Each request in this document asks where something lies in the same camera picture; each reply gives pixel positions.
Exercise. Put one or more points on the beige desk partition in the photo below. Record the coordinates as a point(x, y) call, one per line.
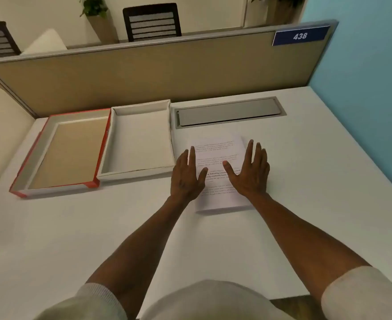
point(149, 76)

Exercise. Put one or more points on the person's left forearm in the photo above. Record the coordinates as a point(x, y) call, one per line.
point(146, 249)

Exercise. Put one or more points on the white knit sweater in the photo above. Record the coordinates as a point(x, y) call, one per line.
point(216, 301)

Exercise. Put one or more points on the blue number sign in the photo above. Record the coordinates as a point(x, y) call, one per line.
point(301, 36)

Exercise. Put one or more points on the stack of printed paper sheets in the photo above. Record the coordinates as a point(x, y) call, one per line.
point(216, 153)

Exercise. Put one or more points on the white cardboard tray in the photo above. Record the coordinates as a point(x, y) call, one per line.
point(137, 143)

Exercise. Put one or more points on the red-edged cardboard tray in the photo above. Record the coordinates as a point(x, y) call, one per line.
point(66, 153)

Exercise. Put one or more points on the person's left hand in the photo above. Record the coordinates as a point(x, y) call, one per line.
point(184, 181)

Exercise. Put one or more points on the person's right hand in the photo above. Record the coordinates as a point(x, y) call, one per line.
point(252, 178)

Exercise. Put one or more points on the person's right middle finger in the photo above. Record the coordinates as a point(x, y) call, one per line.
point(257, 154)

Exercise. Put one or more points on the person's right forearm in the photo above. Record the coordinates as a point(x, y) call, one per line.
point(302, 239)

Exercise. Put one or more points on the potted green plant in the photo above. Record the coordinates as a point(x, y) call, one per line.
point(97, 16)

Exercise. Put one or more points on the person's left thumb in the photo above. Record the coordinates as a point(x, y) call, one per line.
point(202, 176)

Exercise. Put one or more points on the person's right thumb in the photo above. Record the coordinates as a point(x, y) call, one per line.
point(230, 169)

